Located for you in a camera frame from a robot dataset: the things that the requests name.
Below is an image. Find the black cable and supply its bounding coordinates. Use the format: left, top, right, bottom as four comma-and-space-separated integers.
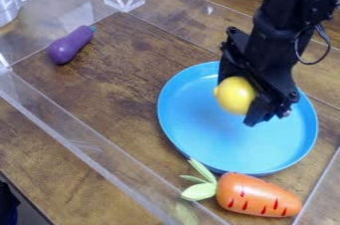
293, 23, 332, 66

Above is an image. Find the blue round plastic tray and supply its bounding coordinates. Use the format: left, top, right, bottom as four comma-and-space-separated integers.
157, 62, 319, 176

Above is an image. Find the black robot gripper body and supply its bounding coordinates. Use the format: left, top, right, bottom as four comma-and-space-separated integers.
220, 9, 313, 104

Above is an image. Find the orange toy carrot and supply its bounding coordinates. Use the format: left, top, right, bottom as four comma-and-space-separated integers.
180, 158, 303, 217

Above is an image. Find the purple toy eggplant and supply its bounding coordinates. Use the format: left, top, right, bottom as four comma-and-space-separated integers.
48, 26, 96, 65

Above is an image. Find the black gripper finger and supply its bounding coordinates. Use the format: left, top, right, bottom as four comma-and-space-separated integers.
217, 53, 241, 83
243, 92, 292, 127

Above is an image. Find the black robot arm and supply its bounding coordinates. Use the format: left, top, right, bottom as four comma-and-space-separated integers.
217, 0, 337, 126

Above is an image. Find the yellow toy lemon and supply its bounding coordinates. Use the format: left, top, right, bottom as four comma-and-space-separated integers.
213, 77, 256, 115

